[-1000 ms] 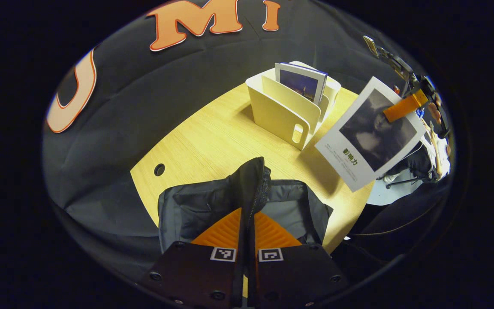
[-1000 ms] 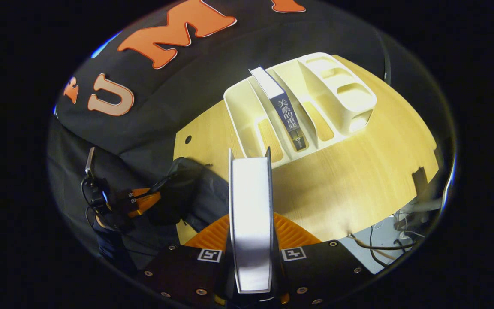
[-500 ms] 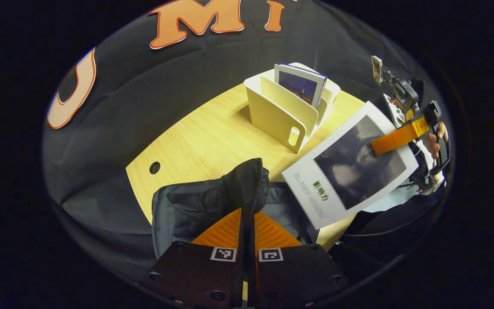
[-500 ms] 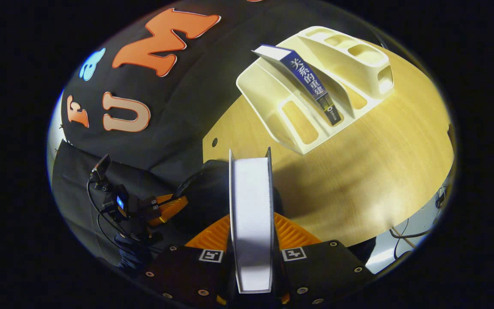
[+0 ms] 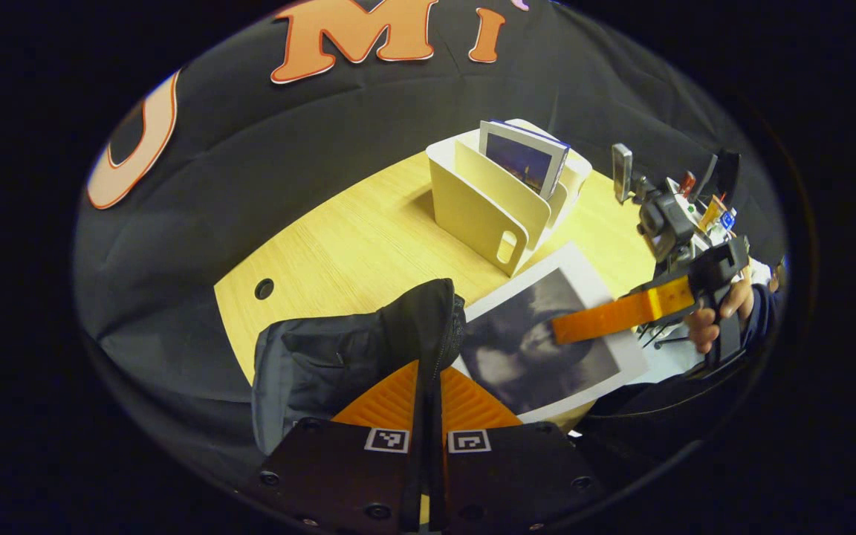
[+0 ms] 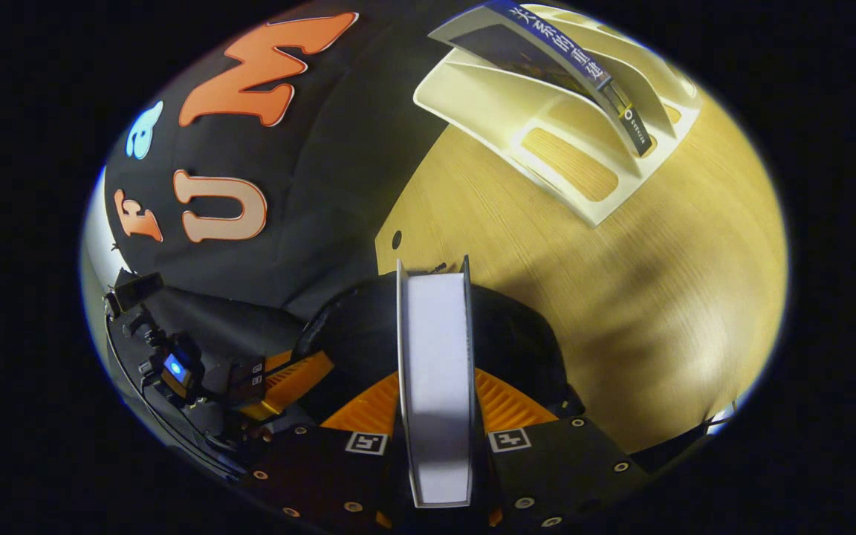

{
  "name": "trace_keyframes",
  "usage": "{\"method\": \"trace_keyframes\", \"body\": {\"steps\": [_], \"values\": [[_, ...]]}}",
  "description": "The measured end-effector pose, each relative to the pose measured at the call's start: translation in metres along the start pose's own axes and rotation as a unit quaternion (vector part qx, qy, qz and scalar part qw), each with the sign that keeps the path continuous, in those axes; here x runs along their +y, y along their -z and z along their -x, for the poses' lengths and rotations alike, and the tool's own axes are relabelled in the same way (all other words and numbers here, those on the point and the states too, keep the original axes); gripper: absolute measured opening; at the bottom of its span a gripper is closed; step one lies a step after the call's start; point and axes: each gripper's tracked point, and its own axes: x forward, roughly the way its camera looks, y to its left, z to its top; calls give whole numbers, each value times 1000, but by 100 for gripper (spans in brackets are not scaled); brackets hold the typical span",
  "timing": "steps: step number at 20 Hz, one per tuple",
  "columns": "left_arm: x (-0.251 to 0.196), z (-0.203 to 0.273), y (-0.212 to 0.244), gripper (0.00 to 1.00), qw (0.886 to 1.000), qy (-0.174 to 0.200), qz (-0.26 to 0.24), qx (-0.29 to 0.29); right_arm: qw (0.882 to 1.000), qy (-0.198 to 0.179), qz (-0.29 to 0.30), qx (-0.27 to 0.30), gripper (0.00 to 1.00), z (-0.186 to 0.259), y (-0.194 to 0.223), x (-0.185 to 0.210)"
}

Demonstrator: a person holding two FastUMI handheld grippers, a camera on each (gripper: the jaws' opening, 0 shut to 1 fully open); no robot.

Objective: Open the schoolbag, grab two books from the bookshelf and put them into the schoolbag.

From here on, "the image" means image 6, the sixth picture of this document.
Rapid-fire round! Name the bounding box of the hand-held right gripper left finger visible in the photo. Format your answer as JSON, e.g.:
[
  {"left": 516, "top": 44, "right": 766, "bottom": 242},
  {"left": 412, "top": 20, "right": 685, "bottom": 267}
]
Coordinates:
[{"left": 239, "top": 370, "right": 408, "bottom": 532}]

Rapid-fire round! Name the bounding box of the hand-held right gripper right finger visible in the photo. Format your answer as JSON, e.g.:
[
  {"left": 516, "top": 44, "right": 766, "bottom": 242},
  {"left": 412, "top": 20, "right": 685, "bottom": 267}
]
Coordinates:
[{"left": 471, "top": 366, "right": 653, "bottom": 531}]

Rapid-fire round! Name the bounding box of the white cover book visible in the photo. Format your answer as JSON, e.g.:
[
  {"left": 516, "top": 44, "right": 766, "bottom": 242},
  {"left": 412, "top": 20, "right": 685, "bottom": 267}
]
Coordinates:
[{"left": 396, "top": 256, "right": 476, "bottom": 510}]

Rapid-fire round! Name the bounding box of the black schoolbag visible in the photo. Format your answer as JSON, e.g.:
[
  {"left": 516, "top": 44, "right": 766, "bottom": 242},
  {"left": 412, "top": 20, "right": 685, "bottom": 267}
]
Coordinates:
[{"left": 291, "top": 269, "right": 586, "bottom": 435}]

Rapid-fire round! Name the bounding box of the white bookshelf rack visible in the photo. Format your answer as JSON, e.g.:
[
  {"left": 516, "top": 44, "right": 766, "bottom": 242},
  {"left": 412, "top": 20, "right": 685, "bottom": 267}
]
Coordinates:
[{"left": 412, "top": 2, "right": 702, "bottom": 227}]

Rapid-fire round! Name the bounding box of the blue cover book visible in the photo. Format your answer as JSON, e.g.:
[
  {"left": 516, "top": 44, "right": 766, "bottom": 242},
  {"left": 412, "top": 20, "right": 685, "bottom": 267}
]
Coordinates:
[{"left": 452, "top": 0, "right": 655, "bottom": 158}]

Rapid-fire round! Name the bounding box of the black backdrop cloth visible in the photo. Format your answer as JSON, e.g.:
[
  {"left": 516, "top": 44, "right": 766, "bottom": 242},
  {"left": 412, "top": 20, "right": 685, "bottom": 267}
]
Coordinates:
[{"left": 101, "top": 0, "right": 492, "bottom": 357}]

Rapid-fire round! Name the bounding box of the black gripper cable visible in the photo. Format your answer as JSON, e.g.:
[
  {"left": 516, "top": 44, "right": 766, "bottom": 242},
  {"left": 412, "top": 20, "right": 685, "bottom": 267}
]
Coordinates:
[{"left": 105, "top": 320, "right": 250, "bottom": 480}]

